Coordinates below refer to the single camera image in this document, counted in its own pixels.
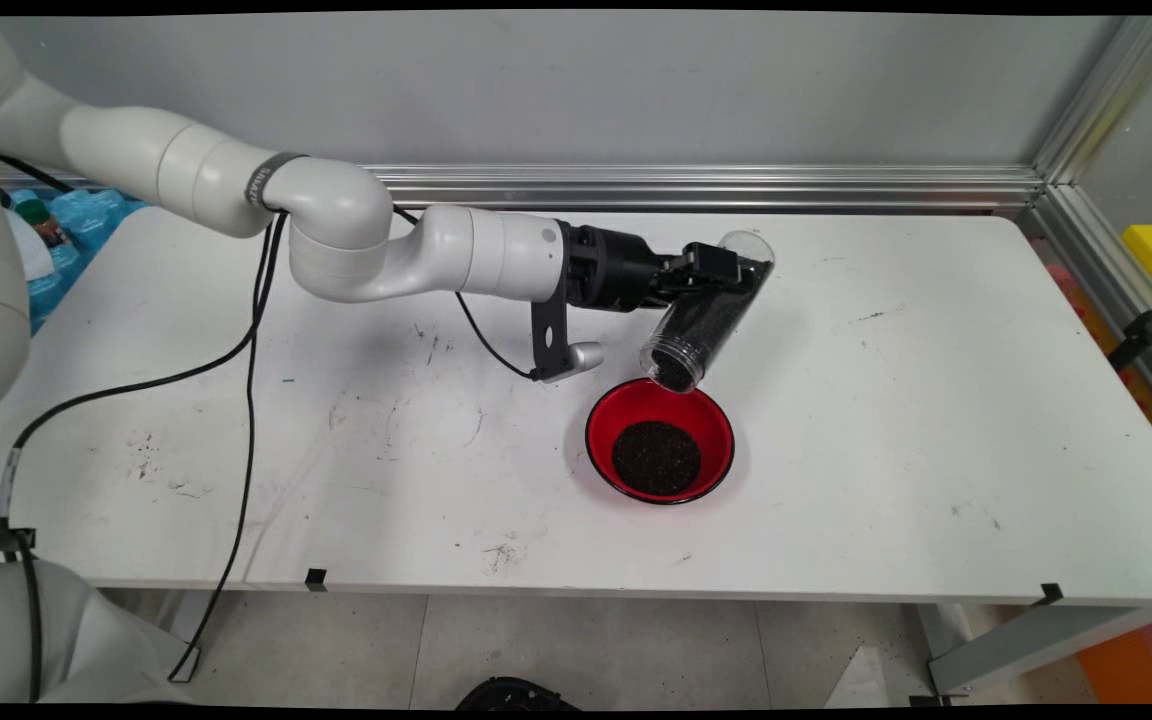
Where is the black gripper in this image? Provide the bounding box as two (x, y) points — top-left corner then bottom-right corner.
(561, 222), (744, 314)

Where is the clear jar of black granules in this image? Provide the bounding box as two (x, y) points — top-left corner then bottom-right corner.
(639, 230), (775, 394)

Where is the red bowl with black rim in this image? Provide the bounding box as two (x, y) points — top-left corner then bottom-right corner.
(585, 377), (736, 506)

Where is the black granules heap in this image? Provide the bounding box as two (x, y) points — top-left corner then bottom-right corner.
(611, 420), (703, 497)

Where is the pink red packaging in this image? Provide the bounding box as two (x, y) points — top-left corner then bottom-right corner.
(1044, 262), (1152, 471)

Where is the black round floor object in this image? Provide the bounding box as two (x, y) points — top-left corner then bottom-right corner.
(454, 676), (585, 711)

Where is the black clamp stand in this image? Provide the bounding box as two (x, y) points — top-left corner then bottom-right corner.
(1108, 287), (1152, 373)

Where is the wide grey table leg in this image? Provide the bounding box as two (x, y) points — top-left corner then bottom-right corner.
(921, 603), (1152, 698)

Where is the blue bottle pack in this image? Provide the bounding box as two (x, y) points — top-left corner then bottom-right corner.
(11, 188), (152, 336)

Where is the orange box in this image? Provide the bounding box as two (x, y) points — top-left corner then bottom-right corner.
(1076, 610), (1152, 703)

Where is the slim grey table leg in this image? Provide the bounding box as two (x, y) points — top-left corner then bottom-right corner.
(158, 590), (215, 684)

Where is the white paper sheet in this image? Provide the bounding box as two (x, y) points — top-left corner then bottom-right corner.
(6, 210), (55, 283)

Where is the green-capped bottle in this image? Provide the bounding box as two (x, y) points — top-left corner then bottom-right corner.
(14, 198), (69, 249)

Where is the long aluminium frame rail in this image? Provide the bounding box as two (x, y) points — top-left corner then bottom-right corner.
(0, 160), (1047, 213)

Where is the silver wrist camera, black bracket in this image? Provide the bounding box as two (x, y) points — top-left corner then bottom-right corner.
(530, 285), (605, 384)

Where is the black camera cable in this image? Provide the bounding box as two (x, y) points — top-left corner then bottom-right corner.
(394, 205), (542, 383)

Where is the short aluminium frame rail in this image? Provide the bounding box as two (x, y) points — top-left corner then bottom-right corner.
(1026, 185), (1152, 431)

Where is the black strap on forearm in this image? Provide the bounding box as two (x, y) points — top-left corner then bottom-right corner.
(244, 150), (309, 211)

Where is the upright aluminium frame post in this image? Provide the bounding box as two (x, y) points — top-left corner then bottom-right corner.
(1033, 15), (1152, 186)

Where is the thin black cable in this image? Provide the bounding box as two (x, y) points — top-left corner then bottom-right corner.
(168, 210), (287, 683)

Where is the thick black cable, grey label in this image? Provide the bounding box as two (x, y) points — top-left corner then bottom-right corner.
(0, 210), (287, 531)

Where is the black strap on robot base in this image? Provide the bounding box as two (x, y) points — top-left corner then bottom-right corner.
(0, 520), (47, 701)

